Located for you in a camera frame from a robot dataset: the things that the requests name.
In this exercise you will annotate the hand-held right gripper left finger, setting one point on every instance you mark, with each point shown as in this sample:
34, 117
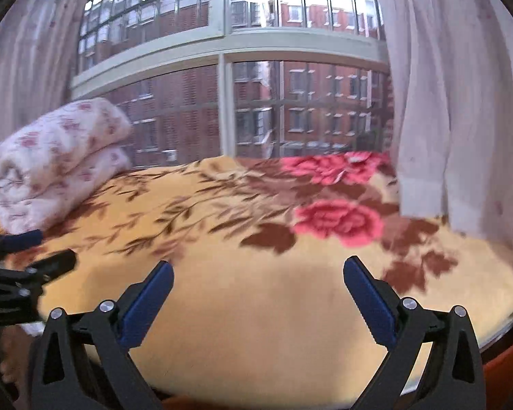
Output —
147, 303

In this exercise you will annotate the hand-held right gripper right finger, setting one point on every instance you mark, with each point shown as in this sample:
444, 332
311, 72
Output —
370, 299

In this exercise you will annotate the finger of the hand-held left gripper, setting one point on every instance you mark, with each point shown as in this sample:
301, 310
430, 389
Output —
25, 238
57, 262

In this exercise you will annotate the folded pink floral quilt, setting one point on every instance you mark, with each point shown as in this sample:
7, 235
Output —
47, 158

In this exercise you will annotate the yellow floral blanket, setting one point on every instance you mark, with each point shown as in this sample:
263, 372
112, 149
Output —
239, 307

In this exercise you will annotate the white sheer curtain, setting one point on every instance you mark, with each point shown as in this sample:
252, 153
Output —
25, 72
453, 115

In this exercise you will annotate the red brick building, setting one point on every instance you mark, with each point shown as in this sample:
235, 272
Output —
179, 106

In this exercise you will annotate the window frame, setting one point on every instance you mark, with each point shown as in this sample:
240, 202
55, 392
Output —
224, 94

